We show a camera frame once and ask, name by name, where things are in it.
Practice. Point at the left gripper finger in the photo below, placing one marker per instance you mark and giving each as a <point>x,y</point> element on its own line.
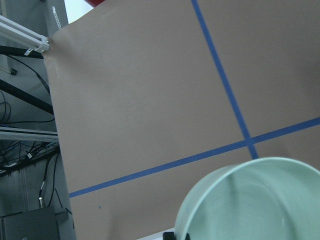
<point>170,235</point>

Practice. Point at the clear plastic box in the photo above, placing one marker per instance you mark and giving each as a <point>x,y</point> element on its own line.
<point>155,236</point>

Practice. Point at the red bottle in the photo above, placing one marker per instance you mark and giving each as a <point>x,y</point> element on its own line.
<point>94,3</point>

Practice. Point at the aluminium frame post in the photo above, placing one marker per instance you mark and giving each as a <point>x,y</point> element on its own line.
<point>33,41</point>

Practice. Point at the mint green bowl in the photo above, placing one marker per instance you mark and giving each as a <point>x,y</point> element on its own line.
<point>271,198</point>

